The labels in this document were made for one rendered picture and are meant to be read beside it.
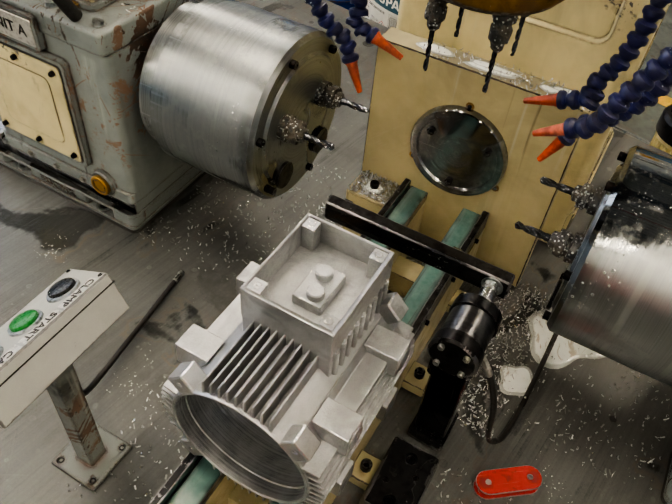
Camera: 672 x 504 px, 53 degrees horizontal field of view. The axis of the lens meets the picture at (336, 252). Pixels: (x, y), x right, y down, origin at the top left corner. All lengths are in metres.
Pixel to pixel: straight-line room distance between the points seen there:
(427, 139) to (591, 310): 0.37
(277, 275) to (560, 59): 0.55
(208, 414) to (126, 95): 0.49
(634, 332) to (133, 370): 0.65
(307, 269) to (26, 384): 0.29
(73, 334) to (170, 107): 0.36
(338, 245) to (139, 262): 0.50
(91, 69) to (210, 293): 0.36
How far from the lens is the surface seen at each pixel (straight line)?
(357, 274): 0.68
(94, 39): 0.96
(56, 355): 0.72
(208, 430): 0.75
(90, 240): 1.18
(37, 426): 0.99
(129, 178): 1.10
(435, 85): 0.98
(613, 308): 0.80
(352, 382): 0.66
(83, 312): 0.73
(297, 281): 0.67
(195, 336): 0.68
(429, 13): 0.79
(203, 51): 0.94
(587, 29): 1.02
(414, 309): 0.92
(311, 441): 0.61
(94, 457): 0.92
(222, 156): 0.93
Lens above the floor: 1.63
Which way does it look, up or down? 47 degrees down
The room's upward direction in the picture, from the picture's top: 6 degrees clockwise
